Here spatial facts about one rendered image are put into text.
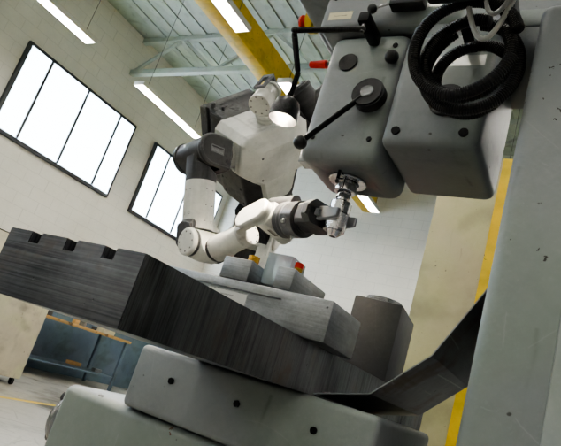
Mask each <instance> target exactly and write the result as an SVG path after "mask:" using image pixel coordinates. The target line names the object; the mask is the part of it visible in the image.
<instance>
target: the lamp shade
mask: <svg viewBox="0 0 561 446"><path fill-rule="evenodd" d="M299 115H300V104H299V103H298V102H297V101H296V100H295V98H294V97H292V96H288V95H285V96H278V97H277V99H276V100H275V101H274V102H273V104H272V107H271V110H270V111H269V114H268V117H269V119H270V120H271V121H272V122H274V123H275V124H277V125H280V126H282V127H294V126H295V125H296V123H297V121H298V118H299Z"/></svg>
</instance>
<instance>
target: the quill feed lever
mask: <svg viewBox="0 0 561 446"><path fill-rule="evenodd" d="M387 96H388V93H387V90H386V89H385V87H384V85H383V83H382V82H381V81H380V80H378V79H376V78H369V79H365V80H362V81H360V82H359V83H358V84H357V85H356V87H355V88H354V89H353V91H352V94H351V98H352V101H351V102H349V103H348V104H346V105H345V106H343V107H342V108H341V109H340V110H339V111H337V112H336V113H335V114H333V115H332V116H331V117H329V118H328V119H326V120H325V121H323V122H322V123H321V124H319V125H318V126H317V127H315V128H314V129H312V130H311V131H310V132H309V133H308V134H306V135H305V136H303V135H298V136H296V137H295V138H294V141H293V144H294V146H295V147H296V148H297V149H299V150H302V149H304V148H305V147H306V145H307V141H308V140H309V139H311V138H312V137H313V136H314V135H315V134H317V133H318V132H319V131H321V130H322V129H323V128H325V127H327V126H328V125H329V124H331V123H332V122H333V121H335V120H336V119H338V118H339V117H341V116H342V115H343V114H344V113H345V112H347V111H348V110H349V109H351V108H352V107H354V106H356V107H357V109H358V110H360V111H361V112H375V111H377V110H378V109H380V108H381V106H382V105H384V104H385V102H386V100H387Z"/></svg>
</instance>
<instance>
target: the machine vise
mask: <svg viewBox="0 0 561 446"><path fill-rule="evenodd" d="M170 266H171V265H170ZM172 267H173V268H174V269H176V270H178V271H180V272H182V273H185V274H186V275H187V276H189V277H191V278H193V279H195V280H197V281H199V282H201V283H203V284H204V285H206V286H208V287H209V288H212V289H214V290H216V291H218V292H219V293H220V294H222V295H224V296H227V297H229V298H230V299H232V300H234V301H236V302H237V303H239V304H241V305H243V306H245V307H247V308H249V309H251V310H253V311H254V312H256V313H258V314H260V315H262V316H264V317H265V318H267V319H269V320H271V321H273V322H275V323H276V324H278V325H280V326H282V327H285V328H286V329H287V330H289V331H291V332H293V333H295V334H297V335H299V336H301V337H303V338H304V339H306V340H308V341H310V342H312V343H314V344H316V345H318V346H319V347H321V348H322V349H324V350H327V351H329V352H331V353H332V354H334V355H336V356H338V357H341V358H347V359H351V358H352V355H353V351H354V348H355V344H356V341H357V335H358V331H359V328H360V322H359V321H358V320H357V319H355V318H354V317H353V316H351V315H350V314H349V313H348V312H346V311H345V310H344V309H343V308H342V307H341V306H340V305H339V304H337V303H336V302H335V301H331V300H326V299H324V297H325V292H323V291H322V290H321V289H320V288H318V287H317V286H316V285H315V284H313V283H312V282H311V281H309V280H308V279H307V278H306V277H304V276H303V275H302V274H301V273H299V272H298V271H297V270H296V269H294V268H289V267H285V266H279V268H278V271H277V273H276V276H275V279H274V283H273V287H272V288H270V287H266V286H262V285H257V284H253V283H249V282H245V281H238V280H233V279H229V278H225V277H220V276H217V275H212V274H208V273H200V272H197V271H192V270H189V269H184V268H179V267H176V266H172Z"/></svg>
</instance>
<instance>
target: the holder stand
mask: <svg viewBox="0 0 561 446"><path fill-rule="evenodd" d="M350 315H351V316H353V317H354V318H355V319H357V320H358V321H359V322H360V328H359V331H358V335H357V341H356V344H355V348H354V351H353V355H352V358H351V359H347V358H342V359H343V360H345V361H347V362H349V363H351V364H353V365H354V366H356V367H358V368H360V369H362V370H364V371H366V372H367V373H369V374H371V375H373V376H375V377H377V378H378V379H380V380H382V381H385V382H388V381H390V380H392V379H394V378H395V377H396V376H397V375H399V374H401V373H402V372H403V368H404V364H405V360H406V356H407V352H408V349H409V345H410V340H411V334H412V330H413V326H414V325H413V323H412V321H411V319H410V317H409V315H408V314H407V312H406V310H405V309H404V307H403V306H402V305H401V304H400V303H399V302H397V301H396V300H393V299H390V298H387V297H385V296H376V295H368V296H367V297H365V296H358V295H356V296H355V300H354V304H353V306H352V310H351V314H350ZM339 358H341V357H339Z"/></svg>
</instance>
